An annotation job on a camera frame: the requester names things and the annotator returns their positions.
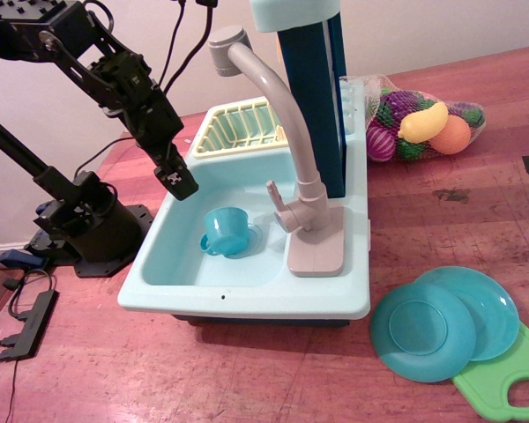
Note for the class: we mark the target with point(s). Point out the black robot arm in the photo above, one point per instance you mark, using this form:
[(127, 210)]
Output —
[(66, 34)]

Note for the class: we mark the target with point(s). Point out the teal plastic plate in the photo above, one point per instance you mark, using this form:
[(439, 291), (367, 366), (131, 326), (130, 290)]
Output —
[(423, 332), (494, 313)]

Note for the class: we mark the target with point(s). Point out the teal plastic toy cup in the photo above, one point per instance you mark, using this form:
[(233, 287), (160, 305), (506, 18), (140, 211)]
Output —
[(226, 232)]

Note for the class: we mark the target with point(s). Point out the orange toy fruit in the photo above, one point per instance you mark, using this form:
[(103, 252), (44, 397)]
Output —
[(454, 137)]

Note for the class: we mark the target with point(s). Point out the mesh bag of toy food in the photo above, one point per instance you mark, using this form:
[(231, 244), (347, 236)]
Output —
[(374, 107)]

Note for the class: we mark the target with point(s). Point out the yellow dish rack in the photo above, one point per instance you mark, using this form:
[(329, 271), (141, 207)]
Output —
[(238, 127)]

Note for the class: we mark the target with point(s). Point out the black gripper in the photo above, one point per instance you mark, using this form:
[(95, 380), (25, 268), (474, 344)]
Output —
[(154, 124)]

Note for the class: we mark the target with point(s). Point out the dark blue sink tower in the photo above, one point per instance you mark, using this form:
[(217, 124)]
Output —
[(311, 44)]

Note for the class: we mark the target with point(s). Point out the yellow toy banana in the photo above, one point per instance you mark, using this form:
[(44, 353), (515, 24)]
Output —
[(421, 126)]

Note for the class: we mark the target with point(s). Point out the black usb hub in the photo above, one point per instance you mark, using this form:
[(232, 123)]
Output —
[(27, 342)]

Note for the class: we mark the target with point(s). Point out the green plastic cutting board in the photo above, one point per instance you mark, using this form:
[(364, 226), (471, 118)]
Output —
[(486, 384)]

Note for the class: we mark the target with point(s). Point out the front teal plastic plate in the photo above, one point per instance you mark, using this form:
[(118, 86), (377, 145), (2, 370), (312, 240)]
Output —
[(423, 332)]

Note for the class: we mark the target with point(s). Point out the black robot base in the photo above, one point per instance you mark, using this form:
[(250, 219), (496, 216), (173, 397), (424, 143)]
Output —
[(86, 226)]

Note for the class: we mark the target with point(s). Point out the light blue toy sink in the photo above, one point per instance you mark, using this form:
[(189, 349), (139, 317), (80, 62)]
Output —
[(172, 274)]

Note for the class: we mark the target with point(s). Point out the rear teal plastic plate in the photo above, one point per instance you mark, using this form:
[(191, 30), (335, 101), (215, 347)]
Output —
[(494, 313)]

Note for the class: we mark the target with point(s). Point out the blue clamp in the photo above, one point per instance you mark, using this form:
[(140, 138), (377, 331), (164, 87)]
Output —
[(15, 259)]

